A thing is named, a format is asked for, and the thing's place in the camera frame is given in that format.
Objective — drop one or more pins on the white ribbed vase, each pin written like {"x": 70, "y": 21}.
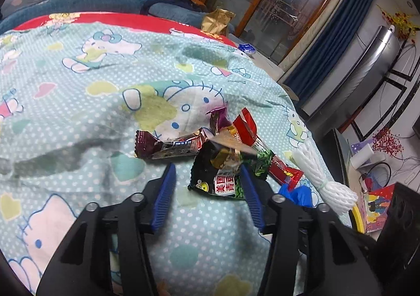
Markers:
{"x": 361, "y": 156}

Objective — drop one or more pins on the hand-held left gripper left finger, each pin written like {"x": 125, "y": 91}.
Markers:
{"x": 164, "y": 197}

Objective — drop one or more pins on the black and green snack packet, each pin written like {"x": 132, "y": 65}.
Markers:
{"x": 210, "y": 168}

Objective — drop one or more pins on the wooden glass sliding door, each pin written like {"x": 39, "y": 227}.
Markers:
{"x": 279, "y": 3}

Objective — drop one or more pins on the white foam fruit net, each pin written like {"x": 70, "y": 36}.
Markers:
{"x": 328, "y": 191}

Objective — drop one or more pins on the yellow rim trash bin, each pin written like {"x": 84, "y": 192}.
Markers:
{"x": 357, "y": 220}

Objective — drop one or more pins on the cartoon cat printed blanket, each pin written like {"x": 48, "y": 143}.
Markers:
{"x": 82, "y": 118}

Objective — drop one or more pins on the gold paper bag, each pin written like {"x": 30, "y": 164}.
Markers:
{"x": 216, "y": 22}

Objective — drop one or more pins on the silver tower air conditioner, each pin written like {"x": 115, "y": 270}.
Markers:
{"x": 354, "y": 79}

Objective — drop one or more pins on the red berry branch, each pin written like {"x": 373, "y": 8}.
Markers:
{"x": 387, "y": 143}

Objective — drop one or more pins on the television cabinet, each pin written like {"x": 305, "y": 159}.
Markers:
{"x": 403, "y": 174}

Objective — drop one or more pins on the yellow artificial flowers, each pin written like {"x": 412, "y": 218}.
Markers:
{"x": 398, "y": 22}

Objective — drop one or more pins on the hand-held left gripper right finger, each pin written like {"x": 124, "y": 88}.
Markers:
{"x": 251, "y": 197}

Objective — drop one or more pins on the small red snack wrapper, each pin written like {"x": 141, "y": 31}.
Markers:
{"x": 283, "y": 171}

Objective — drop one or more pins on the large red snack wrapper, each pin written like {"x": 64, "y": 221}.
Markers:
{"x": 247, "y": 128}

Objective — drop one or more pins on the purple candy wrapper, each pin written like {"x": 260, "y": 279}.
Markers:
{"x": 219, "y": 120}

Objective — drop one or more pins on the blue and white wrapper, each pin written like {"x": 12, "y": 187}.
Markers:
{"x": 247, "y": 48}

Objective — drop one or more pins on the purple picture canvas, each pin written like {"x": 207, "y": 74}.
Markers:
{"x": 359, "y": 145}

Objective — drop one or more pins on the beige snack wrapper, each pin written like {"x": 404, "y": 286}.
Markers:
{"x": 229, "y": 140}

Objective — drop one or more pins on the colourful portrait painting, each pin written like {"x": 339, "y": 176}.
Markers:
{"x": 377, "y": 207}

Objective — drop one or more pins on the long blue and beige curtain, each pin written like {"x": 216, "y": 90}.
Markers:
{"x": 334, "y": 30}

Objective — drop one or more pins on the blue plastic wrapper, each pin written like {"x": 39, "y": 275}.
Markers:
{"x": 300, "y": 196}

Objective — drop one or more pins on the red printed cloth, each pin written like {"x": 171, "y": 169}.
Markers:
{"x": 147, "y": 22}

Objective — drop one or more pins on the maroon candy wrapper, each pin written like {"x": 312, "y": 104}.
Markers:
{"x": 157, "y": 148}

